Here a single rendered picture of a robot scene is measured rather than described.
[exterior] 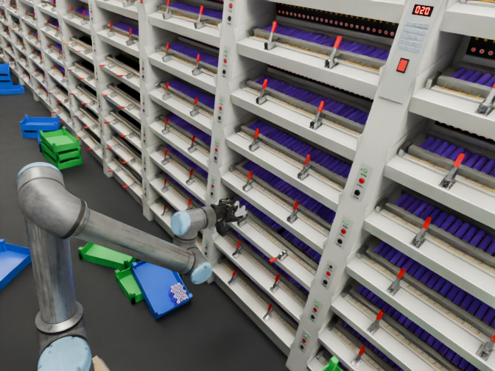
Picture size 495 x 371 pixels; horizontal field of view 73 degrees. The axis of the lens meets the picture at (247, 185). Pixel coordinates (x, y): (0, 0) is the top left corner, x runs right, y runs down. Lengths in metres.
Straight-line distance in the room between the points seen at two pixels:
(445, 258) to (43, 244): 1.16
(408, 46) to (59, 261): 1.17
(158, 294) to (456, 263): 1.38
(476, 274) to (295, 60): 0.81
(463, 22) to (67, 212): 1.05
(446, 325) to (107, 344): 1.38
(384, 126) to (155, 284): 1.40
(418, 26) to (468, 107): 0.23
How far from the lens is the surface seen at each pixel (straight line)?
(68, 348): 1.34
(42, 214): 0.99
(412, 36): 0.97
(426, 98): 0.97
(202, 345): 1.77
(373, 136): 1.03
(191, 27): 1.63
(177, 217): 1.30
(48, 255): 1.20
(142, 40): 2.02
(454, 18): 0.96
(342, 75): 1.06
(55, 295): 1.30
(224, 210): 1.41
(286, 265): 1.43
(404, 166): 1.03
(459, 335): 1.19
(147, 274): 1.92
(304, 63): 1.15
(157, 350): 1.76
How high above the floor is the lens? 1.47
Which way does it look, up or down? 30 degrees down
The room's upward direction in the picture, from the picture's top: 9 degrees clockwise
